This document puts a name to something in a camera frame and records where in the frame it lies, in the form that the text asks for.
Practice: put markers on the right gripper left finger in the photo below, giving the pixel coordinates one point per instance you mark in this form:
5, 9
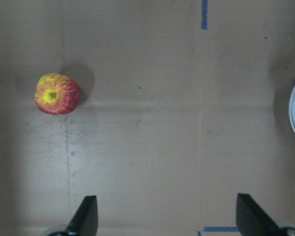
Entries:
83, 223

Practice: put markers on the yellow-red apple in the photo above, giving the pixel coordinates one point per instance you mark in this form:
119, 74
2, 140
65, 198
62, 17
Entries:
57, 94

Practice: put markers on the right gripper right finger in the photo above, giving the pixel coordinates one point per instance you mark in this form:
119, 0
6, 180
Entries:
252, 220

